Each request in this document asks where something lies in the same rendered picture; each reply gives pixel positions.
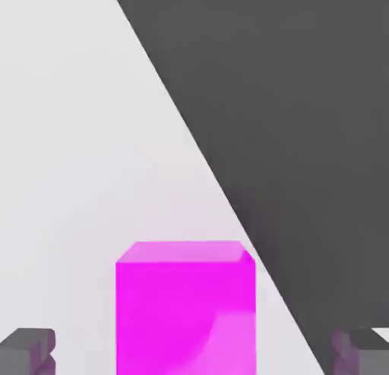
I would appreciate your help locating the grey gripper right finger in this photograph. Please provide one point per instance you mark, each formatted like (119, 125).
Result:
(367, 355)

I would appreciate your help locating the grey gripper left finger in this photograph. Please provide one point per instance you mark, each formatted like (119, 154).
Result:
(24, 350)

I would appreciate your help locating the small magenta cube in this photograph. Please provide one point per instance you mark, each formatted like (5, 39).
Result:
(185, 314)

